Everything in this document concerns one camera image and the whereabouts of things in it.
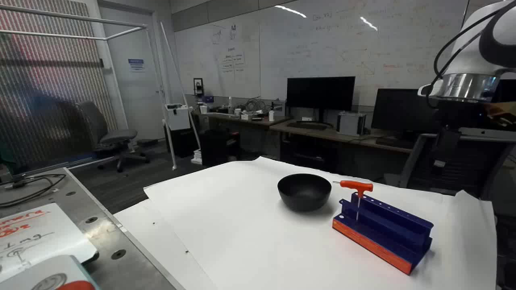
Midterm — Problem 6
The white door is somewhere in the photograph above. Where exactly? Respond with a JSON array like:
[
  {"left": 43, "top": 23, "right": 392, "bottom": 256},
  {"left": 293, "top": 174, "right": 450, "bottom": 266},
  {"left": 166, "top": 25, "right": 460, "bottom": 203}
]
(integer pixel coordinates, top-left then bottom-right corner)
[{"left": 98, "top": 3, "right": 166, "bottom": 141}]

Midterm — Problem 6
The grey metal table with holes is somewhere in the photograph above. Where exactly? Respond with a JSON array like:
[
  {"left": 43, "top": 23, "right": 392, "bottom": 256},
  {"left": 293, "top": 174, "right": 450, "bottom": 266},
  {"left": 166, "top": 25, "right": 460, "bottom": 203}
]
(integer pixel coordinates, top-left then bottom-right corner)
[{"left": 0, "top": 167, "right": 187, "bottom": 290}]

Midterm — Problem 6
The silver small computer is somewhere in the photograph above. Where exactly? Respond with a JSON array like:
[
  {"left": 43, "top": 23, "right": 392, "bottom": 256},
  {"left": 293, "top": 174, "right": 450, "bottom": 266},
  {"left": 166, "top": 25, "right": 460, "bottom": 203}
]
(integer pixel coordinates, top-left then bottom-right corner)
[{"left": 336, "top": 112, "right": 367, "bottom": 137}]

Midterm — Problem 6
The whiteboard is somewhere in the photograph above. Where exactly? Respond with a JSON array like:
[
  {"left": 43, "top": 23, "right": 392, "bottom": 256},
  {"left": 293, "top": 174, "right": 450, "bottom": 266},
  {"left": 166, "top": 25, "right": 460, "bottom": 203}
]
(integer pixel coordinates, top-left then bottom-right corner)
[{"left": 173, "top": 0, "right": 470, "bottom": 107}]

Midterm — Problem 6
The white pipe frame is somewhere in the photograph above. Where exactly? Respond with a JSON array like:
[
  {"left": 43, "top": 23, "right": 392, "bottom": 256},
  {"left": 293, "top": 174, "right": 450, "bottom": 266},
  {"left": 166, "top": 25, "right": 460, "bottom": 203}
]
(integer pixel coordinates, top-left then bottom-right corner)
[{"left": 0, "top": 4, "right": 202, "bottom": 171}]

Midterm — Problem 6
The white paper with red writing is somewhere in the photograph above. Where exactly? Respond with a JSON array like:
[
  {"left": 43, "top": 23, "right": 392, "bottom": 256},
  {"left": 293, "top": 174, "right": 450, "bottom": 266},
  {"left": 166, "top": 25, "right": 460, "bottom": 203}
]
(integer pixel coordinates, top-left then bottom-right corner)
[{"left": 0, "top": 203, "right": 99, "bottom": 282}]

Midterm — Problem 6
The black bowl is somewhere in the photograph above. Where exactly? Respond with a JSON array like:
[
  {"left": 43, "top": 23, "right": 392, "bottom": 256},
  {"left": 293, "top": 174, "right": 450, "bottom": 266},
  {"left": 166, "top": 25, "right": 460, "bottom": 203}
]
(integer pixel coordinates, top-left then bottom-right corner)
[{"left": 277, "top": 173, "right": 332, "bottom": 213}]

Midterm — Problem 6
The coil of black cable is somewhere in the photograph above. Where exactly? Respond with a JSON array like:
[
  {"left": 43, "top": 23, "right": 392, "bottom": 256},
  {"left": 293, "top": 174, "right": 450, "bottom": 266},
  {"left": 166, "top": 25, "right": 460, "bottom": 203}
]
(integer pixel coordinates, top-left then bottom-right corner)
[{"left": 243, "top": 98, "right": 267, "bottom": 114}]

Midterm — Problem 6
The white and teal box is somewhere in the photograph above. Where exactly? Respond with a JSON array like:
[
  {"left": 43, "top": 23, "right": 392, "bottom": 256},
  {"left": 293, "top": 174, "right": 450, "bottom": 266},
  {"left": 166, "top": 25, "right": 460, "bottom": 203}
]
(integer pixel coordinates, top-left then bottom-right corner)
[{"left": 0, "top": 255, "right": 101, "bottom": 290}]

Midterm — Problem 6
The long wooden desk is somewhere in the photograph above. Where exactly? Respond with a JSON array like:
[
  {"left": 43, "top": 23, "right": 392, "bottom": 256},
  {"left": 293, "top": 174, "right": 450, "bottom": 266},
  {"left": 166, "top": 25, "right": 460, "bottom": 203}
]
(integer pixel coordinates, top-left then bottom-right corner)
[{"left": 193, "top": 111, "right": 416, "bottom": 174}]

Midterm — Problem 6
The grey mesh chair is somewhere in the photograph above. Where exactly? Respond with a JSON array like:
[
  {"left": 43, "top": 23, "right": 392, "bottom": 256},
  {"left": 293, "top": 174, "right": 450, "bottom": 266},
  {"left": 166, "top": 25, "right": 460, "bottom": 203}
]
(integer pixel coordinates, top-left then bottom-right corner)
[{"left": 398, "top": 127, "right": 516, "bottom": 201}]

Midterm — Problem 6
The black keyboard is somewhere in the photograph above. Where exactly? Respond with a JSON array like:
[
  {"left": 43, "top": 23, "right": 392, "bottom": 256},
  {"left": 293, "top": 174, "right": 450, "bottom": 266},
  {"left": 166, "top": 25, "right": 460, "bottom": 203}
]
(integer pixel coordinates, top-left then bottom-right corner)
[{"left": 287, "top": 121, "right": 332, "bottom": 131}]

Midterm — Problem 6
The blue and orange tool holder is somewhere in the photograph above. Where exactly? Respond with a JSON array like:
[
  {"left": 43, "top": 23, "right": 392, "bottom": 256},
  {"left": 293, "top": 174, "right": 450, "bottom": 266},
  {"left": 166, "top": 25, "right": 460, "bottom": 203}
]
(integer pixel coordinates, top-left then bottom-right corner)
[{"left": 332, "top": 192, "right": 435, "bottom": 276}]

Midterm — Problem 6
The black monitor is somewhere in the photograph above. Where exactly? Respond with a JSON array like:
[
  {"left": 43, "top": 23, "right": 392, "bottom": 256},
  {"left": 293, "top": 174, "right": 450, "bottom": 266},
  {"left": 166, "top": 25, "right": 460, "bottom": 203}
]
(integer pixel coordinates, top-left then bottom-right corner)
[
  {"left": 286, "top": 76, "right": 356, "bottom": 124},
  {"left": 370, "top": 88, "right": 441, "bottom": 140}
]

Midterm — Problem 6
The grey office chair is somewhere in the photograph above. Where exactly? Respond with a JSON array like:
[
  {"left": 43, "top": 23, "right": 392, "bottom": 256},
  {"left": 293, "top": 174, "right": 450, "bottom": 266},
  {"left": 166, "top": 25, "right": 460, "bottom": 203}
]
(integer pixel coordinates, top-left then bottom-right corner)
[{"left": 76, "top": 101, "right": 151, "bottom": 173}]

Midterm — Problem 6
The black cabinet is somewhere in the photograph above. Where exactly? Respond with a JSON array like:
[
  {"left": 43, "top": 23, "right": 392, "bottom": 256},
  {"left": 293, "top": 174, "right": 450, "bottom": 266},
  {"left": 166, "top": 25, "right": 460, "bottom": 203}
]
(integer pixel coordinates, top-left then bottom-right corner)
[{"left": 199, "top": 129, "right": 241, "bottom": 167}]

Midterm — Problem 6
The orange handled T wrench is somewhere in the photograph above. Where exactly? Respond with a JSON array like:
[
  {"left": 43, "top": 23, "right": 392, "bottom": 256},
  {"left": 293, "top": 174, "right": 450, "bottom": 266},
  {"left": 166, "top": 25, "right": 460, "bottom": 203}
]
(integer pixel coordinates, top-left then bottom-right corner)
[{"left": 333, "top": 180, "right": 374, "bottom": 222}]

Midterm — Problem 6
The large white paper sheet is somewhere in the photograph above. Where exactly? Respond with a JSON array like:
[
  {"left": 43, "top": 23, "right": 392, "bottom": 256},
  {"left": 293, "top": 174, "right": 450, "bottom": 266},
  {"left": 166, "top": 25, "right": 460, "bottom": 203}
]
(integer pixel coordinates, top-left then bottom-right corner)
[{"left": 114, "top": 156, "right": 497, "bottom": 290}]

